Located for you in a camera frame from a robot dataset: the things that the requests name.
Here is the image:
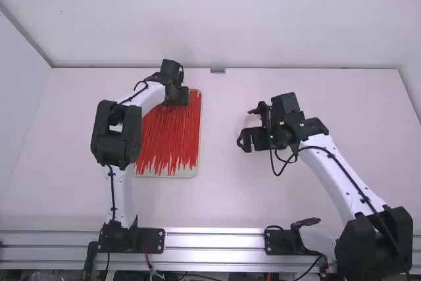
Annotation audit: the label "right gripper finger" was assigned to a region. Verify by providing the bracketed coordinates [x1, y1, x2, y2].
[247, 100, 268, 118]
[236, 127, 257, 153]

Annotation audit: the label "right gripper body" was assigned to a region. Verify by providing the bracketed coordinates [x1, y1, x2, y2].
[253, 116, 292, 151]

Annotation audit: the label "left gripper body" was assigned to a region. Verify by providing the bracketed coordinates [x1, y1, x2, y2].
[163, 80, 180, 107]

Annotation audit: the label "pale tray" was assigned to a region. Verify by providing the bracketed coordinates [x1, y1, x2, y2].
[132, 88, 203, 180]

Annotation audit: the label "silver rails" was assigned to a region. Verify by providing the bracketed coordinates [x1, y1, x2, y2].
[0, 226, 421, 274]

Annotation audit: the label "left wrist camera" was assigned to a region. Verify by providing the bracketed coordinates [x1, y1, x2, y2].
[176, 87, 191, 107]

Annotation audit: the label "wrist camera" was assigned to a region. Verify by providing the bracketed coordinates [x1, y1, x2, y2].
[176, 87, 191, 107]
[264, 104, 276, 128]

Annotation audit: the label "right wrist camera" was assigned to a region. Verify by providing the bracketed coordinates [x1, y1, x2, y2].
[264, 104, 276, 128]

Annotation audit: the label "black cable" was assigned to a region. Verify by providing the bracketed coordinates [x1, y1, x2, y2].
[268, 144, 299, 177]

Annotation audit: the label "row of orange cable ties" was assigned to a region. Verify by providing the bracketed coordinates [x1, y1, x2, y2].
[136, 89, 202, 177]

